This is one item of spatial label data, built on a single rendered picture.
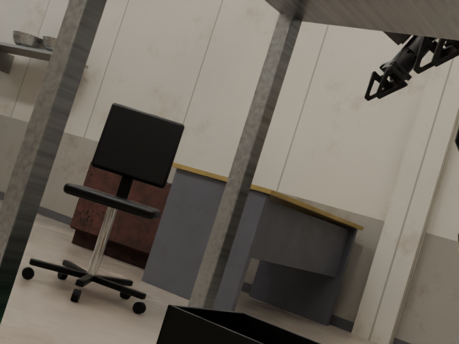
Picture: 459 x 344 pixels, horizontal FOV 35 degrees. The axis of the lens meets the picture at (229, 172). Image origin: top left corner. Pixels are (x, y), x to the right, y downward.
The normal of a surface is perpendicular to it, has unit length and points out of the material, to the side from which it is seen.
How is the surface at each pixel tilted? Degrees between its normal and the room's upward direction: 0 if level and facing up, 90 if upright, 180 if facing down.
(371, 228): 90
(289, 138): 90
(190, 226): 90
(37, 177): 90
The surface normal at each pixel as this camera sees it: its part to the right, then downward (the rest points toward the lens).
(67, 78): 0.80, 0.21
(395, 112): -0.52, -0.22
